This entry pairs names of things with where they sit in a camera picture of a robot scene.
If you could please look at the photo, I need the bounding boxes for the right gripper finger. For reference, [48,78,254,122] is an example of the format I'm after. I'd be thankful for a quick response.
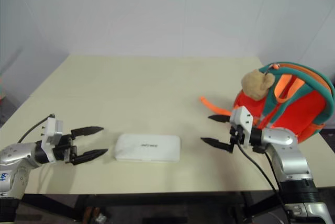
[207,114,233,124]
[200,137,234,154]

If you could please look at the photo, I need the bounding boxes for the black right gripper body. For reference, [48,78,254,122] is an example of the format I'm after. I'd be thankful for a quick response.
[229,123,247,154]

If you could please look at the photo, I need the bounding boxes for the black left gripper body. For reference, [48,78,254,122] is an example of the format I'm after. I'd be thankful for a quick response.
[52,133,77,166]

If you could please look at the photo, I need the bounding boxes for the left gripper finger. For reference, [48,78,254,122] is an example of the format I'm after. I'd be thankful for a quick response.
[73,149,109,166]
[71,126,105,141]

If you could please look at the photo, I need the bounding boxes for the white rectangular case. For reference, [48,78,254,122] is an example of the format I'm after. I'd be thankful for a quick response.
[115,133,182,164]

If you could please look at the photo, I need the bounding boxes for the orange and green backpack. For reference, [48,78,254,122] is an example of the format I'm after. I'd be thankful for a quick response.
[199,62,335,145]

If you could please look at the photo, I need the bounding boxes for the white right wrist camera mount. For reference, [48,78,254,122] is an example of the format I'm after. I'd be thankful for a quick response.
[230,106,255,148]

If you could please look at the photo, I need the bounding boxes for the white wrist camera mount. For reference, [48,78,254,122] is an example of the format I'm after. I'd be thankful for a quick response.
[41,116,64,157]
[230,106,255,148]

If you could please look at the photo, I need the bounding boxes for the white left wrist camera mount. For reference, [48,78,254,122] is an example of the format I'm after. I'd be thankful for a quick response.
[41,116,64,157]

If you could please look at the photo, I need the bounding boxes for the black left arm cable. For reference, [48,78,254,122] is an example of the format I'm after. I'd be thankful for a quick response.
[19,114,56,144]

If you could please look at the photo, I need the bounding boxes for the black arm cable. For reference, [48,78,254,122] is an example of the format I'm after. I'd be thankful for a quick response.
[19,114,56,144]
[236,142,287,210]

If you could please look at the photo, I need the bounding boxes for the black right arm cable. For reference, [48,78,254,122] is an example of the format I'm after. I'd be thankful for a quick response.
[236,142,287,210]

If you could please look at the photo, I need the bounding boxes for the tan plush bear keychain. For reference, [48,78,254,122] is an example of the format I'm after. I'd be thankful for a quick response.
[240,69,275,102]

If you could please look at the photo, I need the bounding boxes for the black table frame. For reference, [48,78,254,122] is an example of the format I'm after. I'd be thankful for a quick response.
[20,192,288,224]

